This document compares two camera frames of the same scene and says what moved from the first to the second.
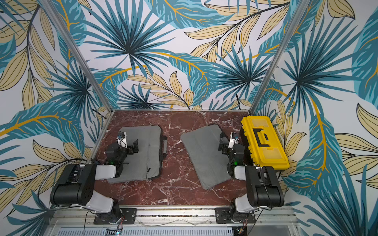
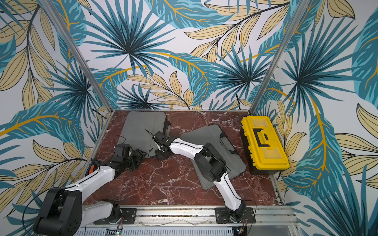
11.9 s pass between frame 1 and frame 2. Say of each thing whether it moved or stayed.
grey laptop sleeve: stayed
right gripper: moved
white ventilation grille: stayed
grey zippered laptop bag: moved
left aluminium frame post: stayed
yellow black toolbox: stayed
